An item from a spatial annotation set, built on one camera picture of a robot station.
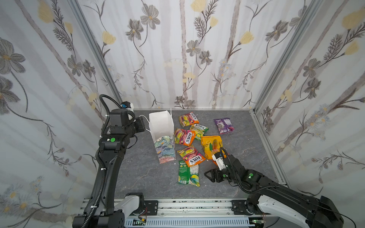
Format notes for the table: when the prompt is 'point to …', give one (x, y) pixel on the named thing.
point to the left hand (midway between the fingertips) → (143, 118)
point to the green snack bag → (188, 175)
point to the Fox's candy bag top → (188, 119)
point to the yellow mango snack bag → (211, 145)
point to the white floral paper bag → (162, 129)
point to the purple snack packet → (224, 125)
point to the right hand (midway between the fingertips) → (209, 173)
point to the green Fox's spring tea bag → (199, 130)
